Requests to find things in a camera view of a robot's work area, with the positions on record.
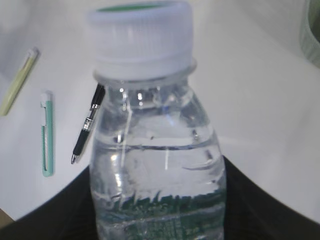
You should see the clear water bottle green label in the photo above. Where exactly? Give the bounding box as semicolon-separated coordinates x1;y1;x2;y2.
88;0;227;240

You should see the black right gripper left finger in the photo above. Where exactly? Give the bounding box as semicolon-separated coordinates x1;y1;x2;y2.
0;168;98;240

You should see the black pen left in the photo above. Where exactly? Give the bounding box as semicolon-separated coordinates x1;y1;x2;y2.
71;84;106;165

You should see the yellow-green utility knife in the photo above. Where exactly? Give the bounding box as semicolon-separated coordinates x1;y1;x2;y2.
0;47;40;116

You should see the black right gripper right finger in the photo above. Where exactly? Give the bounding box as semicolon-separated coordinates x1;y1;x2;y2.
224;158;320;240

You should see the teal utility knife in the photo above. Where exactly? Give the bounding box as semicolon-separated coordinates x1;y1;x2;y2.
40;91;54;178

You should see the green woven plastic basket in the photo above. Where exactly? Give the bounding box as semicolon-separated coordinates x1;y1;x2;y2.
299;0;320;68

